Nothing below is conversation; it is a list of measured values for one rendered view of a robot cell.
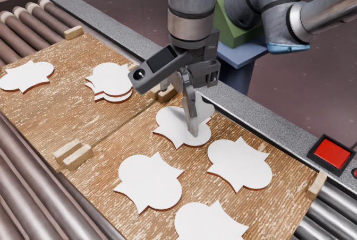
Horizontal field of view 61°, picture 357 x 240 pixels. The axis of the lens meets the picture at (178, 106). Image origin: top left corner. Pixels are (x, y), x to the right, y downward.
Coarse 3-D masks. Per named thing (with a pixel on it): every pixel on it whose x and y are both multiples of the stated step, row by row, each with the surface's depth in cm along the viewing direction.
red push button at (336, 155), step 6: (324, 144) 68; (330, 144) 68; (318, 150) 67; (324, 150) 67; (330, 150) 67; (336, 150) 67; (342, 150) 67; (324, 156) 66; (330, 156) 66; (336, 156) 66; (342, 156) 66; (348, 156) 66; (330, 162) 65; (336, 162) 65; (342, 162) 65
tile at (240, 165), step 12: (216, 144) 65; (228, 144) 66; (240, 144) 66; (216, 156) 63; (228, 156) 63; (240, 156) 63; (252, 156) 63; (264, 156) 63; (216, 168) 61; (228, 168) 61; (240, 168) 61; (252, 168) 61; (264, 168) 61; (228, 180) 59; (240, 180) 59; (252, 180) 59; (264, 180) 59
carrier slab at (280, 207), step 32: (128, 128) 70; (224, 128) 70; (96, 160) 63; (192, 160) 64; (288, 160) 64; (96, 192) 58; (192, 192) 58; (224, 192) 58; (256, 192) 59; (288, 192) 59; (128, 224) 54; (160, 224) 54; (256, 224) 54; (288, 224) 54
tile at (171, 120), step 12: (168, 108) 73; (180, 108) 73; (156, 120) 70; (168, 120) 70; (180, 120) 70; (156, 132) 68; (168, 132) 68; (180, 132) 68; (204, 132) 68; (180, 144) 65; (192, 144) 65; (204, 144) 66
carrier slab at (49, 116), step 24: (48, 48) 92; (72, 48) 92; (96, 48) 92; (0, 72) 83; (72, 72) 84; (0, 96) 77; (24, 96) 77; (48, 96) 77; (72, 96) 77; (144, 96) 78; (24, 120) 71; (48, 120) 71; (72, 120) 71; (96, 120) 71; (120, 120) 71; (48, 144) 66; (96, 144) 67
